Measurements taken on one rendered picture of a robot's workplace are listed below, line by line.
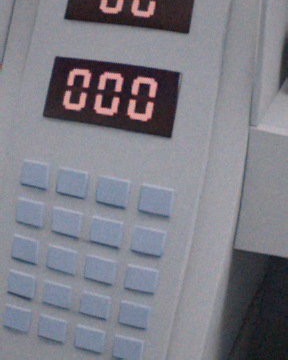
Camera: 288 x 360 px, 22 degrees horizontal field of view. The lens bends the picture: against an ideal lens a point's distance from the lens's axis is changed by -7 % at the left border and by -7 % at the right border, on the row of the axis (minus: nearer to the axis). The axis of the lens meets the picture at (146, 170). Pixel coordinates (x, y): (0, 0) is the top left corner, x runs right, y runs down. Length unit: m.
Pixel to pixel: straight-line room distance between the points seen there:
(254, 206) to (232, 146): 0.02
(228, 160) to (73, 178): 0.05
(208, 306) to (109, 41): 0.10
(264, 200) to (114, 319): 0.07
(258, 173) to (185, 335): 0.06
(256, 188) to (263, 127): 0.02
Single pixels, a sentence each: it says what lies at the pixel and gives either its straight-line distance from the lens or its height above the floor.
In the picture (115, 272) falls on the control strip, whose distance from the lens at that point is 0.26.
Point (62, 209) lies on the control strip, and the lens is 0.26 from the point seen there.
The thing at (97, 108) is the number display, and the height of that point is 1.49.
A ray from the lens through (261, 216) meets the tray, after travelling 0.26.
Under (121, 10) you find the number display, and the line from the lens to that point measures 0.26.
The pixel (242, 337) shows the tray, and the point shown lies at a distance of 0.37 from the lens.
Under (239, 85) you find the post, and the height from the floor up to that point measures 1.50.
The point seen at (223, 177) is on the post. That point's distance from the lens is 0.25.
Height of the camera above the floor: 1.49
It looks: 3 degrees down
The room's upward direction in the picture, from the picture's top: 10 degrees clockwise
